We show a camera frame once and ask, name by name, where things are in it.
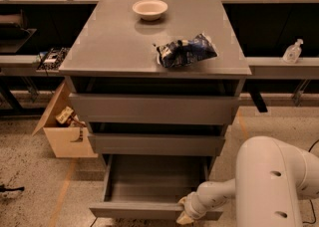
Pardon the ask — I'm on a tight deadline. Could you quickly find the white bowl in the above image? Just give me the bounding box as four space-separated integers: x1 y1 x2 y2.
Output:
133 0 168 21

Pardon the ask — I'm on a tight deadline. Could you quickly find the grey middle drawer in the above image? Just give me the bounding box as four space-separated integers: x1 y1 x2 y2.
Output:
88 122 226 156

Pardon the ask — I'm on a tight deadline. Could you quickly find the small box in carton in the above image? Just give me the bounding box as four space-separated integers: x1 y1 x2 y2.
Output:
56 107 74 124

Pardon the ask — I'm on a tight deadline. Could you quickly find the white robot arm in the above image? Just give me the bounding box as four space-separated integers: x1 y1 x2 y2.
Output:
177 136 319 227

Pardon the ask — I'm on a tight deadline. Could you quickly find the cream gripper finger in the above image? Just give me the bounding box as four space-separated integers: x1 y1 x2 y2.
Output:
176 214 193 225

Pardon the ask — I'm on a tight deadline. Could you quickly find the patterned black white box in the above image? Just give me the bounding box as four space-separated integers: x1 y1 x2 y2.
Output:
38 48 69 71

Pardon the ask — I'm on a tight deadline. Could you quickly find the blue chip bag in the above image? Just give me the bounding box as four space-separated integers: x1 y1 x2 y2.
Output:
155 33 218 68

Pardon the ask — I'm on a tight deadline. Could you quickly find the grey bottom drawer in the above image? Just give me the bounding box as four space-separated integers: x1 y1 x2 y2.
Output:
90 154 215 220

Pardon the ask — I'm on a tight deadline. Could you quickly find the grey drawer cabinet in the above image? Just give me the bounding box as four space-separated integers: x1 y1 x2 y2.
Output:
58 0 252 157

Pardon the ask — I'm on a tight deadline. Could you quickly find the clear sanitizer pump bottle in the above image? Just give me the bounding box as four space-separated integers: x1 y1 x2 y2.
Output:
283 39 303 64

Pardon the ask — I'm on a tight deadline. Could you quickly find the grey top drawer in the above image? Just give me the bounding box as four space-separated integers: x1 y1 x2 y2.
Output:
70 94 238 124

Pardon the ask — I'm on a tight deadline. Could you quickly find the cardboard box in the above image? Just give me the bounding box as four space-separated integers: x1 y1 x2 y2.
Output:
32 82 98 158

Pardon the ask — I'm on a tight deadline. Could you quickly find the grey drawer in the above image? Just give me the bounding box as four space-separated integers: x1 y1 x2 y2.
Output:
88 122 226 156
90 154 215 220
70 94 238 124

